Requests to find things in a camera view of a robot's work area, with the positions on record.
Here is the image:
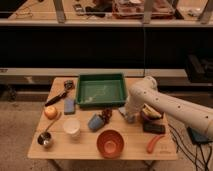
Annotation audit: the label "green plastic tray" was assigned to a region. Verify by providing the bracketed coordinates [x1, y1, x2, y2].
[75, 73, 127, 108]

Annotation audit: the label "black handled spatula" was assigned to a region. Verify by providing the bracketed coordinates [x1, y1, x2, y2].
[45, 80, 74, 106]

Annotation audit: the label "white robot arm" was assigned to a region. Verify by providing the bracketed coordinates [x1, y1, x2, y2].
[125, 76, 213, 140]

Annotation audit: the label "blue mug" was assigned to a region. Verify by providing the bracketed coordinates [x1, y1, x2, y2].
[88, 114, 104, 132]

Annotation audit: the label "black floor cables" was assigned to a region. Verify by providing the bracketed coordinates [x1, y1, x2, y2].
[168, 123, 213, 171]

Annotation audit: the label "blue sponge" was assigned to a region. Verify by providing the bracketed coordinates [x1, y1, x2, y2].
[64, 98, 75, 115]

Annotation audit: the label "black rectangular block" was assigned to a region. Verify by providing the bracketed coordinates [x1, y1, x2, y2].
[143, 123, 165, 134]

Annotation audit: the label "orange bowl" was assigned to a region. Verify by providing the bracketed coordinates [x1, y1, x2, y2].
[96, 130, 124, 159]

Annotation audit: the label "grey blue towel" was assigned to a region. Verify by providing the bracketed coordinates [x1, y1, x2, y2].
[118, 107, 126, 117]

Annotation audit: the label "white cup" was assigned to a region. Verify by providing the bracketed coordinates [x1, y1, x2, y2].
[63, 118, 80, 138]

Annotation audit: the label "basket with banana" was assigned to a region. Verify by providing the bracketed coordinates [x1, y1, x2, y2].
[140, 104, 163, 122]

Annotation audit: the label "metal measuring cup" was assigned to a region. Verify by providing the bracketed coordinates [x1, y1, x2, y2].
[37, 113, 62, 148]

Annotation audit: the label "orange carrot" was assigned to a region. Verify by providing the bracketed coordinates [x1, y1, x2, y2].
[146, 134, 164, 154]

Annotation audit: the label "yellow apple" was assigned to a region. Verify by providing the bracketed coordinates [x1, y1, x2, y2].
[44, 106, 58, 120]

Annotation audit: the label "dark red grapes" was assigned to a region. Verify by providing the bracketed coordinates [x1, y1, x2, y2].
[102, 108, 112, 123]

